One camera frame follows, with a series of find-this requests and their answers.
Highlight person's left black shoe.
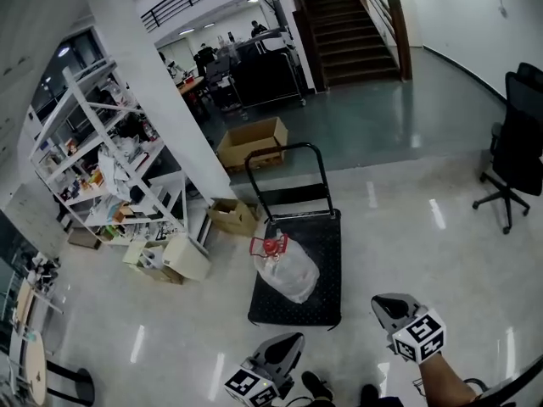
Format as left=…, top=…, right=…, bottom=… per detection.
left=300, top=371, right=334, bottom=402

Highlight black platform trolley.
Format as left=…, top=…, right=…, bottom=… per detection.
left=244, top=142, right=343, bottom=328

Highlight black mesh office chair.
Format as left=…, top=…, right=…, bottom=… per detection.
left=472, top=61, right=543, bottom=235

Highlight person's right black shoe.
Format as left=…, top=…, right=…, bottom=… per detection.
left=360, top=383, right=381, bottom=407

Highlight cream plastic bin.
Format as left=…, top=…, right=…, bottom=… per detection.
left=162, top=235, right=212, bottom=282

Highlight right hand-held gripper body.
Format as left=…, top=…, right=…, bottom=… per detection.
left=384, top=304, right=447, bottom=364

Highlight crumpled white cloth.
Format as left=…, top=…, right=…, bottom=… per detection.
left=97, top=146, right=132, bottom=201

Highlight flat brown cardboard box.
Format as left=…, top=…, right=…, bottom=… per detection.
left=67, top=228, right=103, bottom=250

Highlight cluttered workbench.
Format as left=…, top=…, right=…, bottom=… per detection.
left=0, top=250, right=64, bottom=398

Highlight printed cardboard box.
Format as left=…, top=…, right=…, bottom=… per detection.
left=135, top=248, right=184, bottom=286

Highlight person's right forearm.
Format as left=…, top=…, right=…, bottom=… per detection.
left=417, top=352, right=484, bottom=407

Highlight small open cardboard box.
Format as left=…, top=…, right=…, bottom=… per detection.
left=206, top=197, right=260, bottom=237

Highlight clear water jug red cap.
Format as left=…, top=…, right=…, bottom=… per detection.
left=249, top=229, right=321, bottom=304

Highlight large open cardboard box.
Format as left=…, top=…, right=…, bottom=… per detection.
left=216, top=116, right=289, bottom=173

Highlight dark wooden staircase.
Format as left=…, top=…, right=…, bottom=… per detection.
left=283, top=0, right=413, bottom=92

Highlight person's black shoe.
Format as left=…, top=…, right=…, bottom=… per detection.
left=300, top=371, right=334, bottom=402
left=360, top=383, right=381, bottom=407

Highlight black rolling cage trolley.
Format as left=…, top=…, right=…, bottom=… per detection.
left=228, top=31, right=307, bottom=114

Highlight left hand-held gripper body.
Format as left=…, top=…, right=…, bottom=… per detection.
left=223, top=356, right=296, bottom=407

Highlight round wooden table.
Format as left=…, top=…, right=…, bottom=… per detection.
left=25, top=331, right=95, bottom=407

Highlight white metal shelving rack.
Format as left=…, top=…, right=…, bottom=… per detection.
left=28, top=59, right=190, bottom=245

